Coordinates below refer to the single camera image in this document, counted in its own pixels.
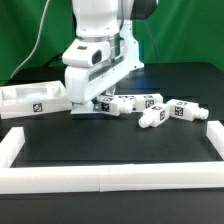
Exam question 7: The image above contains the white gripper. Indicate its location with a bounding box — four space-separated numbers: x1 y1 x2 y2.
62 34 143 104

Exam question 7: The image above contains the white square tabletop part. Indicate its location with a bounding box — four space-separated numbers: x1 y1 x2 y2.
0 81 72 119

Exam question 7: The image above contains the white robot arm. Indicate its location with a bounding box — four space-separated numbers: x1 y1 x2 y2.
62 0 159 104

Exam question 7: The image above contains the white tag sheet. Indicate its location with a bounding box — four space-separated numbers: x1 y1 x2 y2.
70 95 148 115

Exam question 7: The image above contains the white U-shaped obstacle fence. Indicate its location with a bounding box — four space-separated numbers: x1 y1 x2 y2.
0 127 224 194

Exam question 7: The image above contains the black cable bundle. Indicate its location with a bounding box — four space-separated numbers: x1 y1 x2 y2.
46 53 68 68

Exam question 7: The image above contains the white cable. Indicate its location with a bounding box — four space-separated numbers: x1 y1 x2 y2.
10 0 52 79

